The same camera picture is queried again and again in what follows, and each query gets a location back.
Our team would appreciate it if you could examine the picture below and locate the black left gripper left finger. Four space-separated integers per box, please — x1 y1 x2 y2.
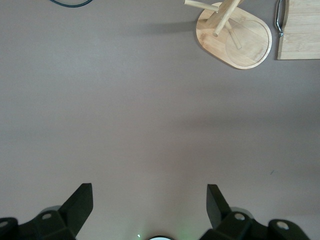
0 183 94 240

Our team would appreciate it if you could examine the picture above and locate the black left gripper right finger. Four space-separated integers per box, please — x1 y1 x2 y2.
199 184 311 240

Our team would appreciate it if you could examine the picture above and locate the wooden mug rack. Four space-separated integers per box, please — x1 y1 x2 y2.
184 0 273 70

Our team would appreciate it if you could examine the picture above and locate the bamboo cutting board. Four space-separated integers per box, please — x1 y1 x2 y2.
274 0 320 61

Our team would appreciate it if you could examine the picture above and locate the black looped cable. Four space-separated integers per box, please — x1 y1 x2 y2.
48 0 92 9

